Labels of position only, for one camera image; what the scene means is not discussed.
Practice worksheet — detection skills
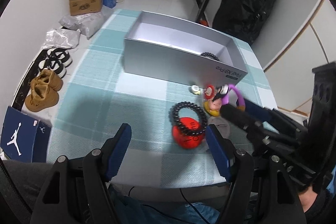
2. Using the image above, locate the red round badge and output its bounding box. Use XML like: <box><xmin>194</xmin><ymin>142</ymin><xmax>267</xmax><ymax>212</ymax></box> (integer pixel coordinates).
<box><xmin>172</xmin><ymin>117</ymin><xmax>205</xmax><ymax>149</ymax></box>

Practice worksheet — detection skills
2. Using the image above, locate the silver round pin badge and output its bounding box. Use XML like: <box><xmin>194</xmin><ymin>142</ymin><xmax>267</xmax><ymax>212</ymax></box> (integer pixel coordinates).
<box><xmin>208</xmin><ymin>117</ymin><xmax>230</xmax><ymax>139</ymax></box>

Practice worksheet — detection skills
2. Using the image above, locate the tan suede boot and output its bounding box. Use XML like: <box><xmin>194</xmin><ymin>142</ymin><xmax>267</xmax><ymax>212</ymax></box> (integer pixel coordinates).
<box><xmin>34</xmin><ymin>69</ymin><xmax>63</xmax><ymax>92</ymax></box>
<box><xmin>25</xmin><ymin>80</ymin><xmax>59</xmax><ymax>113</ymax></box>

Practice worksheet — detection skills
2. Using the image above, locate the grey cardboard box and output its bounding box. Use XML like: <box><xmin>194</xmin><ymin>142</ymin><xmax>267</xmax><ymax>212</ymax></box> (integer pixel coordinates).
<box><xmin>123</xmin><ymin>11</ymin><xmax>248</xmax><ymax>87</ymax></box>

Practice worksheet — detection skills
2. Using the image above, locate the black white sneaker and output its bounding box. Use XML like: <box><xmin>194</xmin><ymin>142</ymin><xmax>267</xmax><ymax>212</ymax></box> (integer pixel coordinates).
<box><xmin>38</xmin><ymin>57</ymin><xmax>67</xmax><ymax>79</ymax></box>
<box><xmin>47</xmin><ymin>48</ymin><xmax>72</xmax><ymax>67</ymax></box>

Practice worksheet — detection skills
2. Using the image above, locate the right hand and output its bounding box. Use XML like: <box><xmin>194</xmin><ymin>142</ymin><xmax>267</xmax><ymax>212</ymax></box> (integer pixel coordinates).
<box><xmin>298</xmin><ymin>186</ymin><xmax>333</xmax><ymax>217</ymax></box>

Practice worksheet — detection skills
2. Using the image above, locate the navy Jordan shoe box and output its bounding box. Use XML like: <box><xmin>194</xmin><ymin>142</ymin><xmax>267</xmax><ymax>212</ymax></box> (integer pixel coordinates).
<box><xmin>1</xmin><ymin>106</ymin><xmax>51</xmax><ymax>162</ymax></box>

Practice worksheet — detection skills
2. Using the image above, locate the crumpled silver parcel bag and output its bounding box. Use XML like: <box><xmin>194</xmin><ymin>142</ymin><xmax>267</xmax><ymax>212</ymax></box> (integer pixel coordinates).
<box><xmin>42</xmin><ymin>29</ymin><xmax>80</xmax><ymax>50</ymax></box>

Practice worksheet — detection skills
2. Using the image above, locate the teal plaid tablecloth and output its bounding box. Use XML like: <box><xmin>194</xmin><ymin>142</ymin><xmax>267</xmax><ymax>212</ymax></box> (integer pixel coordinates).
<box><xmin>47</xmin><ymin>10</ymin><xmax>277</xmax><ymax>188</ymax></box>

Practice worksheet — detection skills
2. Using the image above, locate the large black bag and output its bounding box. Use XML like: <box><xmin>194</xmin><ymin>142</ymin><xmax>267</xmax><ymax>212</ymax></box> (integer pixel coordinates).
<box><xmin>212</xmin><ymin>0</ymin><xmax>277</xmax><ymax>45</ymax></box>

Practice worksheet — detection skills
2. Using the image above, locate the grey plastic parcel bag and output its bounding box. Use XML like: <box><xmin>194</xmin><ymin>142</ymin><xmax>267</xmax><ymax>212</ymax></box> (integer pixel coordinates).
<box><xmin>59</xmin><ymin>6</ymin><xmax>113</xmax><ymax>39</ymax></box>

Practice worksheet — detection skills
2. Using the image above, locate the red flower charm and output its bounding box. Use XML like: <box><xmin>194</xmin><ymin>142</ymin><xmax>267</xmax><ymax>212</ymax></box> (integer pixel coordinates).
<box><xmin>204</xmin><ymin>85</ymin><xmax>216</xmax><ymax>100</ymax></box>

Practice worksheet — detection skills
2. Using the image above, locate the purple cartoon figure ring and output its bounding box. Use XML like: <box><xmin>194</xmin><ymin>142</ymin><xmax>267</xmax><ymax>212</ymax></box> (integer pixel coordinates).
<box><xmin>203</xmin><ymin>84</ymin><xmax>246</xmax><ymax>117</ymax></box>

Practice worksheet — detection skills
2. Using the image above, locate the orange small object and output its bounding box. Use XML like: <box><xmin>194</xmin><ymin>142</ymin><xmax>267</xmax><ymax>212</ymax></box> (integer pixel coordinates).
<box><xmin>199</xmin><ymin>19</ymin><xmax>209</xmax><ymax>27</ymax></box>

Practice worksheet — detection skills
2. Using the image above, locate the black cable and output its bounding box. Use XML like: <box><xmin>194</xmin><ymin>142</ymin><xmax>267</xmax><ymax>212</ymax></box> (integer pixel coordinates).
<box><xmin>127</xmin><ymin>185</ymin><xmax>211</xmax><ymax>224</ymax></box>

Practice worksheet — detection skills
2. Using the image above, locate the black bead bracelet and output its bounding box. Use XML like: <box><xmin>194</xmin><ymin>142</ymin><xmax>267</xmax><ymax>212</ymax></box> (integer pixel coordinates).
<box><xmin>168</xmin><ymin>101</ymin><xmax>208</xmax><ymax>136</ymax></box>
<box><xmin>200</xmin><ymin>52</ymin><xmax>221</xmax><ymax>62</ymax></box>

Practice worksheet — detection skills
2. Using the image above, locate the small white green charm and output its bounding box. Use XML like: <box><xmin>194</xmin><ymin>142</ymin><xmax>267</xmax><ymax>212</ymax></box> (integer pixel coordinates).
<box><xmin>190</xmin><ymin>85</ymin><xmax>202</xmax><ymax>95</ymax></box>

